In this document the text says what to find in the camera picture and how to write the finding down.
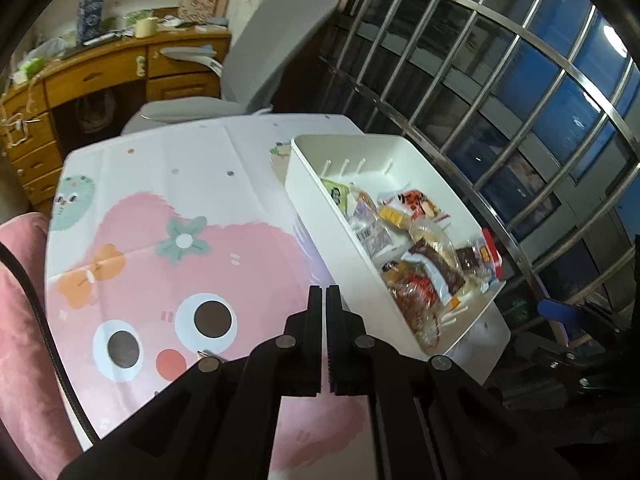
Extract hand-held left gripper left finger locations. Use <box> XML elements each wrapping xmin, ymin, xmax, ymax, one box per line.
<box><xmin>57</xmin><ymin>285</ymin><xmax>323</xmax><ymax>480</ymax></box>

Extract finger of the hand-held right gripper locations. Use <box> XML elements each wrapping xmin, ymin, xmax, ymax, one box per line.
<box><xmin>531</xmin><ymin>346</ymin><xmax>640</xmax><ymax>403</ymax></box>
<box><xmin>537</xmin><ymin>298</ymin><xmax>628</xmax><ymax>356</ymax></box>

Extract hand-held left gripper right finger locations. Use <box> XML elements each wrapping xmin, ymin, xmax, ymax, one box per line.
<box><xmin>325</xmin><ymin>284</ymin><xmax>581</xmax><ymax>480</ymax></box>

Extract clear red bread packet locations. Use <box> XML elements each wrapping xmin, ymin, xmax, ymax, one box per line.
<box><xmin>382</xmin><ymin>260</ymin><xmax>451</xmax><ymax>352</ymax></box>

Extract purple bread packet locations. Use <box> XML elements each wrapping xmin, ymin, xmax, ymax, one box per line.
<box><xmin>347</xmin><ymin>195</ymin><xmax>393</xmax><ymax>257</ymax></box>

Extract clear dark brown snack packet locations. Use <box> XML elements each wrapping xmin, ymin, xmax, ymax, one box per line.
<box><xmin>407</xmin><ymin>240</ymin><xmax>467</xmax><ymax>297</ymax></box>

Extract white plastic basket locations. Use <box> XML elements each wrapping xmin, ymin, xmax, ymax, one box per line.
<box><xmin>284</xmin><ymin>134</ymin><xmax>512</xmax><ymax>377</ymax></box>

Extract orange bread packet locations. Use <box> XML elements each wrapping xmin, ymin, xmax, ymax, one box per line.
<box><xmin>378</xmin><ymin>202</ymin><xmax>408</xmax><ymax>228</ymax></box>

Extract green snack packet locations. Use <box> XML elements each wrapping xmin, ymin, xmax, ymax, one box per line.
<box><xmin>320</xmin><ymin>178</ymin><xmax>351</xmax><ymax>211</ymax></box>

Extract clear yellow crumb snack packet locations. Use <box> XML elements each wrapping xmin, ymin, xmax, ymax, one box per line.
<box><xmin>407</xmin><ymin>220</ymin><xmax>458</xmax><ymax>251</ymax></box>

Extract red white snack packet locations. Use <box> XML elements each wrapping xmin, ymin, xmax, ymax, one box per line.
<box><xmin>395</xmin><ymin>189</ymin><xmax>451</xmax><ymax>226</ymax></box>

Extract pink cartoon table mat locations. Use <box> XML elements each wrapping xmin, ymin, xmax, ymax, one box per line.
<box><xmin>45</xmin><ymin>114</ymin><xmax>511</xmax><ymax>480</ymax></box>

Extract steel window bars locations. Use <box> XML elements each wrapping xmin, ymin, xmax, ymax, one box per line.
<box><xmin>320</xmin><ymin>0</ymin><xmax>640</xmax><ymax>311</ymax></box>

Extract pink cushioned chair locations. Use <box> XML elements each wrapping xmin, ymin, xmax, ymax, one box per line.
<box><xmin>0</xmin><ymin>212</ymin><xmax>96</xmax><ymax>480</ymax></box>

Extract grey office chair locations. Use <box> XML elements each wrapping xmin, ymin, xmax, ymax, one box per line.
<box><xmin>121</xmin><ymin>0</ymin><xmax>351</xmax><ymax>136</ymax></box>

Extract dark bag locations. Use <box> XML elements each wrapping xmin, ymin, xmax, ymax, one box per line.
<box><xmin>75</xmin><ymin>92</ymin><xmax>119</xmax><ymax>134</ymax></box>

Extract wooden desk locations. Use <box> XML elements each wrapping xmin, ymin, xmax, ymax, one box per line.
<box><xmin>0</xmin><ymin>30</ymin><xmax>233</xmax><ymax>206</ymax></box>

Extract patterned cardboard box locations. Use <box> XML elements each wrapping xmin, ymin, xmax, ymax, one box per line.
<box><xmin>179</xmin><ymin>0</ymin><xmax>221</xmax><ymax>26</ymax></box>

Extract blue patterned gift bag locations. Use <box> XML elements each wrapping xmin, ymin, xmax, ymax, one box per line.
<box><xmin>77</xmin><ymin>0</ymin><xmax>105</xmax><ymax>46</ymax></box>

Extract green tissue pack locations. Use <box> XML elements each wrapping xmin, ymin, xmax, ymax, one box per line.
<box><xmin>12</xmin><ymin>57</ymin><xmax>46</xmax><ymax>84</ymax></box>

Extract white plastic bag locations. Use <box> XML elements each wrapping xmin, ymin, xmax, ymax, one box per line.
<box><xmin>25</xmin><ymin>37</ymin><xmax>68</xmax><ymax>62</ymax></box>

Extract black cable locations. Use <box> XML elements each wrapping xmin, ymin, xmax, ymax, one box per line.
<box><xmin>0</xmin><ymin>242</ymin><xmax>98</xmax><ymax>448</ymax></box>

